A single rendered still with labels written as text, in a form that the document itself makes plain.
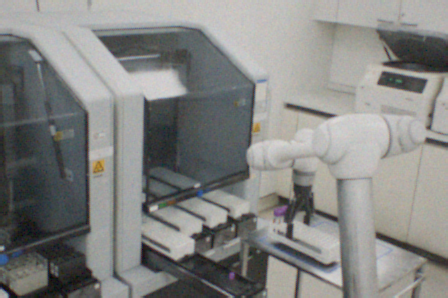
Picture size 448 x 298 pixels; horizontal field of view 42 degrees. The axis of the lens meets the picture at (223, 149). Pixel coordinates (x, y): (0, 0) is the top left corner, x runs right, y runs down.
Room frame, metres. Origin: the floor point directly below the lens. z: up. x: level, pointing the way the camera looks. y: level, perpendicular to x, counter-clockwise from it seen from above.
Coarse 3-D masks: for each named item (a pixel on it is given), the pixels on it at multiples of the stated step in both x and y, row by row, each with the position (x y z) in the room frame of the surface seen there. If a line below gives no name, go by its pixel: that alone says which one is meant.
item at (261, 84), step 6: (258, 84) 2.55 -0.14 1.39; (264, 84) 2.58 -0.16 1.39; (258, 90) 2.55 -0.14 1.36; (264, 90) 2.58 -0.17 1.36; (258, 96) 2.55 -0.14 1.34; (264, 96) 2.58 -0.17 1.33; (264, 102) 2.59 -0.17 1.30; (258, 108) 2.56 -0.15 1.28; (264, 108) 2.59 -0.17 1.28; (258, 126) 2.56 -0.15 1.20; (252, 132) 2.54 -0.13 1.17; (252, 138) 2.54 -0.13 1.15; (258, 138) 2.57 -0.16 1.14; (252, 174) 2.55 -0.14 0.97
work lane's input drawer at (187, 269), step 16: (144, 256) 2.07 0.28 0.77; (160, 256) 2.02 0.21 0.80; (192, 256) 2.02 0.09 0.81; (176, 272) 1.95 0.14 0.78; (192, 272) 1.91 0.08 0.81; (208, 272) 1.92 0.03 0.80; (224, 272) 1.93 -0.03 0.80; (208, 288) 1.84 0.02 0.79; (224, 288) 1.80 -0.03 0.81; (240, 288) 1.83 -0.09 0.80; (256, 288) 1.81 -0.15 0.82
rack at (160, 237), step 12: (144, 228) 2.13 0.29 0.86; (156, 228) 2.14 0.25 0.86; (168, 228) 2.15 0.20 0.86; (144, 240) 2.10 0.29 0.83; (156, 240) 2.05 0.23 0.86; (168, 240) 2.04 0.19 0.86; (180, 240) 2.05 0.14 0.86; (192, 240) 2.05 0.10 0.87; (168, 252) 2.04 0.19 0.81; (180, 252) 2.00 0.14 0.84; (192, 252) 2.04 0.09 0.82
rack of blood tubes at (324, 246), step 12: (276, 228) 2.15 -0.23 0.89; (300, 228) 2.14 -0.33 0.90; (312, 228) 2.15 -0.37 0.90; (288, 240) 2.11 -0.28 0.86; (300, 240) 2.15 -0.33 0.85; (312, 240) 2.04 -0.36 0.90; (324, 240) 2.06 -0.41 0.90; (336, 240) 2.06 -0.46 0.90; (312, 252) 2.02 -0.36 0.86; (324, 252) 1.99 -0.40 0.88; (336, 252) 2.02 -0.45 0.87
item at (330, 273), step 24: (240, 240) 2.20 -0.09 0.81; (264, 240) 2.18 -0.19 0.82; (240, 264) 2.19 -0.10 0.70; (288, 264) 2.02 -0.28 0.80; (312, 264) 2.00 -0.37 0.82; (336, 264) 2.02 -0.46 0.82; (384, 264) 2.04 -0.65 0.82; (408, 264) 2.05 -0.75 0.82; (336, 288) 1.87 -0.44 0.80; (384, 288) 1.87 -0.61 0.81; (408, 288) 1.94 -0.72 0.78
